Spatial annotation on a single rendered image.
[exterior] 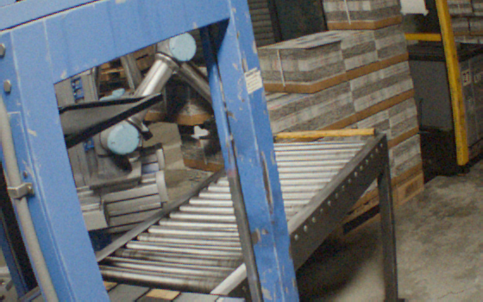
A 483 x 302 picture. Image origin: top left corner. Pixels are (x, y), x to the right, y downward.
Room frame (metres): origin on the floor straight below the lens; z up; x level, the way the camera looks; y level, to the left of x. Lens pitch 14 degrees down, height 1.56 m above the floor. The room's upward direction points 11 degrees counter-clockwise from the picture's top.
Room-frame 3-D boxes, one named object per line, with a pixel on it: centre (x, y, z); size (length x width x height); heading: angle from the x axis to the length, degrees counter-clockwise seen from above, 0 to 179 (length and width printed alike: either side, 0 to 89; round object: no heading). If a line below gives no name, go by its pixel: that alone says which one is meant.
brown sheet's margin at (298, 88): (3.80, -0.37, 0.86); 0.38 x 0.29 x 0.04; 38
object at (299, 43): (3.78, -0.39, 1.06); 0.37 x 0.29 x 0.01; 38
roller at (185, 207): (2.23, 0.04, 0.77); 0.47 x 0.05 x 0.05; 60
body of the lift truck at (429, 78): (4.66, -1.48, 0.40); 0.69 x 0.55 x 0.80; 38
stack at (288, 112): (3.72, -0.28, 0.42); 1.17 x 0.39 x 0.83; 128
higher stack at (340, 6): (4.17, -0.85, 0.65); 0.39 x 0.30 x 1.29; 38
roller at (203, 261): (1.89, 0.24, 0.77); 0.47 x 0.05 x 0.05; 60
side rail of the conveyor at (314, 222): (2.16, -0.21, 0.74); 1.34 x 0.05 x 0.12; 150
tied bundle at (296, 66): (3.80, -0.37, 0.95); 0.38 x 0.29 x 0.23; 38
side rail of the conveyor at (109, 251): (2.41, 0.22, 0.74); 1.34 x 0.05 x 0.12; 150
